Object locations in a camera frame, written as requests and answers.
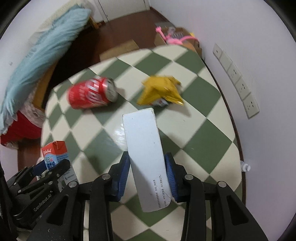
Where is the light blue blanket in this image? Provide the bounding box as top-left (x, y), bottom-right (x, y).
top-left (1, 4), bottom-right (91, 134)

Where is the brown cardboard box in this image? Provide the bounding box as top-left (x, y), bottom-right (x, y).
top-left (154, 26), bottom-right (202, 58)

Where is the red cola can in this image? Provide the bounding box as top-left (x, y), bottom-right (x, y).
top-left (67, 75), bottom-right (118, 109)

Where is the yellow crumpled snack bag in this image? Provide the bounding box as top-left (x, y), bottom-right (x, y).
top-left (137, 76), bottom-right (184, 106)

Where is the red bed sheet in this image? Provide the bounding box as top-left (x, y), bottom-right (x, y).
top-left (1, 111), bottom-right (42, 146)

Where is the red blue milk carton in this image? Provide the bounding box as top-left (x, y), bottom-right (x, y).
top-left (41, 141), bottom-right (78, 191)

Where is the small white bottle cap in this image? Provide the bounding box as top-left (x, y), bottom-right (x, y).
top-left (240, 161), bottom-right (251, 172)

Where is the white cardboard box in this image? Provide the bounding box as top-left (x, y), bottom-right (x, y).
top-left (122, 108), bottom-right (171, 212)

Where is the white wall socket strip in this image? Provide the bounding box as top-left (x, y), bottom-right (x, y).
top-left (213, 43), bottom-right (260, 119)

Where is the pink plastic toy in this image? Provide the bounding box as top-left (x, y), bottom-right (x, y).
top-left (155, 27), bottom-right (198, 45)

